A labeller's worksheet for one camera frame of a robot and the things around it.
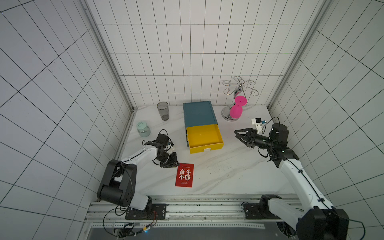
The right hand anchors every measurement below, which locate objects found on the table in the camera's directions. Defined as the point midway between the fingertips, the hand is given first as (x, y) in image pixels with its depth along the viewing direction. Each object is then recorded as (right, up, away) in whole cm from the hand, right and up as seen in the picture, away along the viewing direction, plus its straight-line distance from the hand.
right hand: (236, 132), depth 73 cm
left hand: (-32, -21, +11) cm, 40 cm away
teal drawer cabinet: (-18, +10, +14) cm, 25 cm away
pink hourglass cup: (+7, +13, +22) cm, 26 cm away
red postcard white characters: (-27, -27, +11) cm, 40 cm away
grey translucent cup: (-43, +15, +30) cm, 55 cm away
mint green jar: (-55, 0, +24) cm, 60 cm away
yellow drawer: (-17, -4, +10) cm, 20 cm away
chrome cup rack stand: (+8, +26, +21) cm, 34 cm away
